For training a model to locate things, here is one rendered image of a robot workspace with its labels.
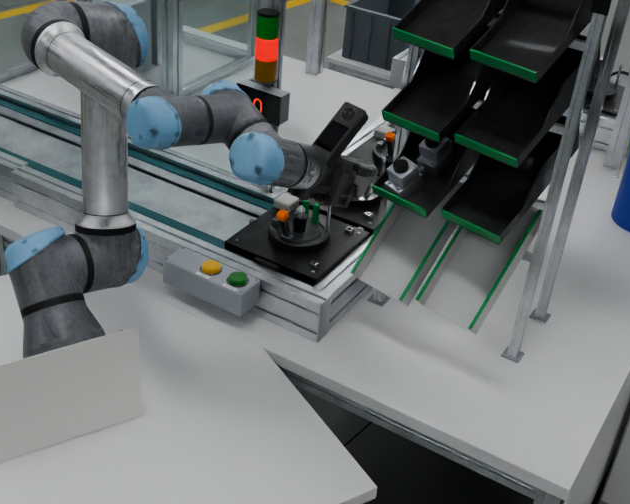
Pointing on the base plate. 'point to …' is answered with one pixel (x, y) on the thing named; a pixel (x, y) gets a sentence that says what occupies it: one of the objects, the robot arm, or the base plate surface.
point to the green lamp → (267, 28)
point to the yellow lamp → (265, 71)
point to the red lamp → (266, 50)
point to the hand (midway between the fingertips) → (372, 167)
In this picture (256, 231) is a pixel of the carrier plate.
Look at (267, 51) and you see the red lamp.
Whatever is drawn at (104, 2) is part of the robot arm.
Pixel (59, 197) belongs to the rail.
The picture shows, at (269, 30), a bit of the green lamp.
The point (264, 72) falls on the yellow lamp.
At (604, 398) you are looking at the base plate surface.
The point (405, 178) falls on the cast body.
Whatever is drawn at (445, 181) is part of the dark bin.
